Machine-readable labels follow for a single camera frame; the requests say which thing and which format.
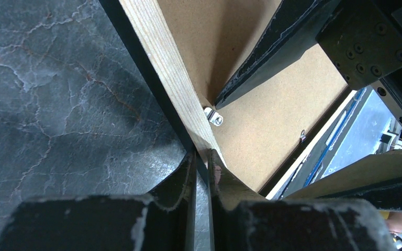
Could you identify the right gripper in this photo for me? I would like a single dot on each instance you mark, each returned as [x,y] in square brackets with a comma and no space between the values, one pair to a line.
[364,41]

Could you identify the brown backing board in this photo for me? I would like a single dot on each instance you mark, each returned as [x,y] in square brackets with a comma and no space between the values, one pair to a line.
[262,127]

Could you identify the metal turn clip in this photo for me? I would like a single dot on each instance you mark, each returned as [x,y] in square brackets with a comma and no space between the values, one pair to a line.
[303,136]
[213,116]

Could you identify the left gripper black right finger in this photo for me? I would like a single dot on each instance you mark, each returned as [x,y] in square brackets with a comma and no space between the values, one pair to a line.
[241,219]

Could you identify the wooden picture frame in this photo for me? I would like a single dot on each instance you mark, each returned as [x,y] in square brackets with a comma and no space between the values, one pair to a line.
[147,37]

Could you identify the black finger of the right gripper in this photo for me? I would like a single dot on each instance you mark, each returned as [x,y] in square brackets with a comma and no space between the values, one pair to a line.
[376,178]
[291,31]

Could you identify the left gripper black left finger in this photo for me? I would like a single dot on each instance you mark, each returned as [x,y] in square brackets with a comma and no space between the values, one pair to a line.
[161,219]

